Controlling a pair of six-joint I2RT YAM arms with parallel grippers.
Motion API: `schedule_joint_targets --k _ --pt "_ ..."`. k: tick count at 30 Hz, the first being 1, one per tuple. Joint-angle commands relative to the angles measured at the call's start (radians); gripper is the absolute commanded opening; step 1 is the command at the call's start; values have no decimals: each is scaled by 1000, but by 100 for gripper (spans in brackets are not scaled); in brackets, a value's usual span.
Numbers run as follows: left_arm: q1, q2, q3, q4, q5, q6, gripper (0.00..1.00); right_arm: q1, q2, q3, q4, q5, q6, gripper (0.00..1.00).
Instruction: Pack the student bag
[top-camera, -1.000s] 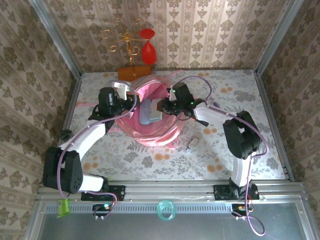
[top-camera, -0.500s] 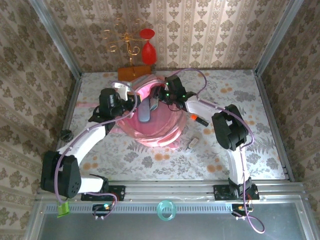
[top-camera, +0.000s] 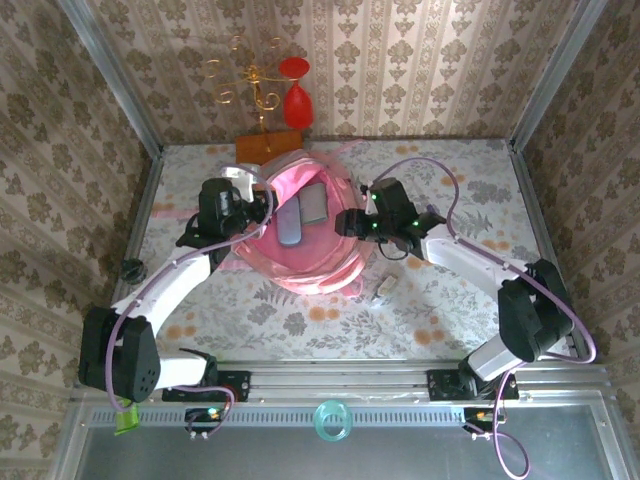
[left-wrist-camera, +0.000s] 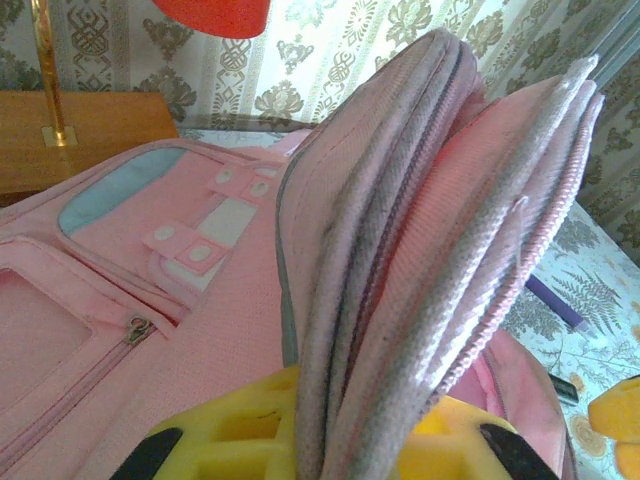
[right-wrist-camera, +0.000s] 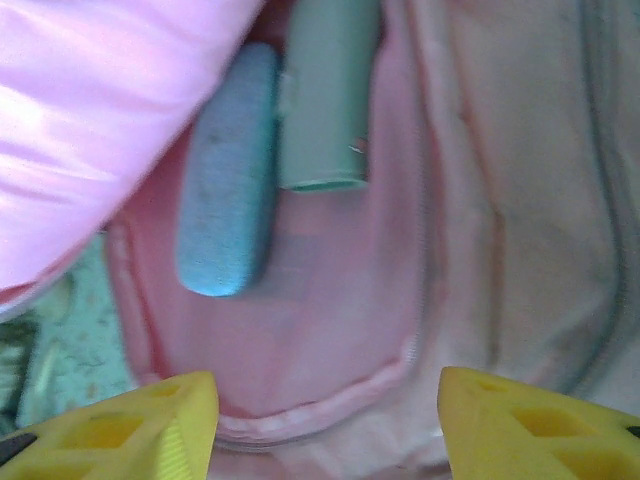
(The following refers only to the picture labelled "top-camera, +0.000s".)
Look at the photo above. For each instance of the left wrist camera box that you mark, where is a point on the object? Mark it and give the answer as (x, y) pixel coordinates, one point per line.
(240, 177)

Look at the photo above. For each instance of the pink school backpack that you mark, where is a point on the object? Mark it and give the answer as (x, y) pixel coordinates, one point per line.
(310, 265)

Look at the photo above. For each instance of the aluminium side rail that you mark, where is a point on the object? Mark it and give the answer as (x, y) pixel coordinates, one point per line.
(537, 215)
(145, 200)

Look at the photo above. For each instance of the purple pen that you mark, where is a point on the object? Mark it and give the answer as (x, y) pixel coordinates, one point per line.
(429, 208)

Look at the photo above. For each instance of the black round cap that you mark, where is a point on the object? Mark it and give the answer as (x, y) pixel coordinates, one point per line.
(133, 271)

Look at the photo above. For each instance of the blue-grey pencil case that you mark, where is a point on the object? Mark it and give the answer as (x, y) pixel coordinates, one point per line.
(290, 222)

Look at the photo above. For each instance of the aluminium frame post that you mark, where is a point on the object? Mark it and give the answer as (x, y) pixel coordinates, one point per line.
(115, 80)
(555, 75)

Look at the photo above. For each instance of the small white eraser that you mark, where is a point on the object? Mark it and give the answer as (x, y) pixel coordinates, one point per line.
(385, 286)

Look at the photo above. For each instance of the grey-green pouch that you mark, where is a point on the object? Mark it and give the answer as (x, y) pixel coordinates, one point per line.
(314, 202)

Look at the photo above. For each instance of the aluminium front rail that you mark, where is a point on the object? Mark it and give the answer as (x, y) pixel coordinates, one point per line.
(340, 382)

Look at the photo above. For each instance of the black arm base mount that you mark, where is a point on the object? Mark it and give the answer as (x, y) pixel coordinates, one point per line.
(442, 385)
(235, 385)

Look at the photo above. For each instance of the black electronics board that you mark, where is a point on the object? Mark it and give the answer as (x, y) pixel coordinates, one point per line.
(480, 417)
(200, 417)

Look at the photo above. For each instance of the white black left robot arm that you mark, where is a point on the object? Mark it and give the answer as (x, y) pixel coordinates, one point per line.
(165, 285)

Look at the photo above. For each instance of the metal tray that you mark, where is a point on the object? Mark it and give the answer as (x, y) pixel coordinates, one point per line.
(300, 460)

